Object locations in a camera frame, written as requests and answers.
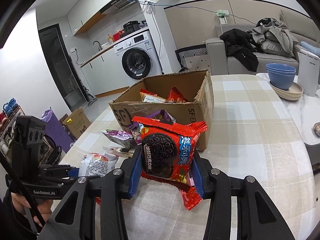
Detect small purple candy packet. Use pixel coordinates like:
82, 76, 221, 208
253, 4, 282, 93
102, 129, 137, 148

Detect red Oreo snack pack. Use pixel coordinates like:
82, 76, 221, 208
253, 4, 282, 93
132, 116, 208, 211

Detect white red noodle snack bag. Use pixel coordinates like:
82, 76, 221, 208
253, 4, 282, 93
139, 89, 167, 103

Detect red triangular snack bag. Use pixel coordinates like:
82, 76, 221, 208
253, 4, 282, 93
167, 86, 188, 103

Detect left hand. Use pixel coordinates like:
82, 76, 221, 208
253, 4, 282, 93
9, 193, 53, 229

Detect white striped snack packet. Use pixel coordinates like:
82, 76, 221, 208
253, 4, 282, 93
78, 153, 118, 177

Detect small cardboard box on floor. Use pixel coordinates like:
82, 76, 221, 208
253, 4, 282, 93
62, 107, 91, 139

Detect checkered tablecloth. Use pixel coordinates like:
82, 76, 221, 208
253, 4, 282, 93
49, 74, 318, 240

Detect wooden shoe rack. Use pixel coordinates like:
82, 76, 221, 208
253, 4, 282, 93
1, 106, 25, 162

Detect brown SF cardboard box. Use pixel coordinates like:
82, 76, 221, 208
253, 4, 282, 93
110, 70, 214, 151

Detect dark door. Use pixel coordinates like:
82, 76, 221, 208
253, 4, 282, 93
39, 24, 87, 111

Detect white front-load washing machine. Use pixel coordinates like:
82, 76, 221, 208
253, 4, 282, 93
114, 30, 163, 82

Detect beige plate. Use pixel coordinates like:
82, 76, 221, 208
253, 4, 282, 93
269, 82, 304, 101

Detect blue stacked bowls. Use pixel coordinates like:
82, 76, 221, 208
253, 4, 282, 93
266, 63, 296, 90

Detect black jacket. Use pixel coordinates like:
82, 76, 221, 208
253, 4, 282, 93
220, 29, 259, 72

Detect white electric kettle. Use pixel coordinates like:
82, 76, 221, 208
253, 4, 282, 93
297, 49, 319, 97

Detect grey jacket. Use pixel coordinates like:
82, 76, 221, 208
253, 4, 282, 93
251, 18, 298, 57

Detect range hood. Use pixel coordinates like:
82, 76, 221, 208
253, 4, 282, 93
99, 0, 137, 15

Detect grey sofa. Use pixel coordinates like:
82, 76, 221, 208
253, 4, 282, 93
206, 9, 319, 75

